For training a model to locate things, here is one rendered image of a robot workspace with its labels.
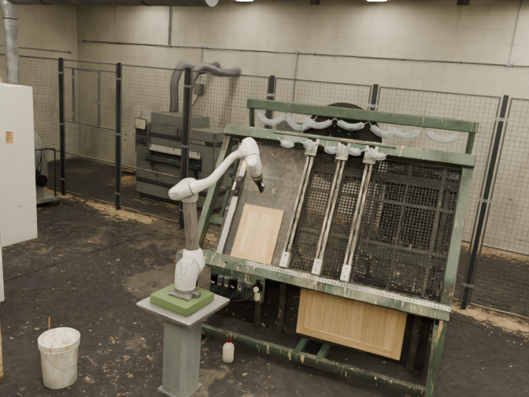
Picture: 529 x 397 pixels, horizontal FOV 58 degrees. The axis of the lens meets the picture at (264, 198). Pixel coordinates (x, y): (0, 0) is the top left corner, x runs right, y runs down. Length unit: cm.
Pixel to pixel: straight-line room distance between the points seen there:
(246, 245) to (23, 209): 380
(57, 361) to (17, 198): 344
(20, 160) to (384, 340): 503
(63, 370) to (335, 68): 674
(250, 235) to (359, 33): 543
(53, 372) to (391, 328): 267
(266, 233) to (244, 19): 640
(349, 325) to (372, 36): 570
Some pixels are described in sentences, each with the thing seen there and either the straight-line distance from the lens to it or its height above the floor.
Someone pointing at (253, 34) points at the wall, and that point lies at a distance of 980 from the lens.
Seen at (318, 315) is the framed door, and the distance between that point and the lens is 431.
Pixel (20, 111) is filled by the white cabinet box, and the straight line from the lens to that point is 694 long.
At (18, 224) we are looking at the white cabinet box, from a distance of 719.
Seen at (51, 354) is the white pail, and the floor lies 30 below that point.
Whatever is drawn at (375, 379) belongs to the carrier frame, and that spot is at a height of 15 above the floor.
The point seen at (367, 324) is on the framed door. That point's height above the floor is 50.
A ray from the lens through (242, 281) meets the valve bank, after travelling 406.
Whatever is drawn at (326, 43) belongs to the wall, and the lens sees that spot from 908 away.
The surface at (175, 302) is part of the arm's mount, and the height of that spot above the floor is 81.
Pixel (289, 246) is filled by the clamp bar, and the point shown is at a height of 107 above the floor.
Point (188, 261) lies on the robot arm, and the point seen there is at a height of 108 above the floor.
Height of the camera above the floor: 242
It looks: 14 degrees down
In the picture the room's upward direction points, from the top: 5 degrees clockwise
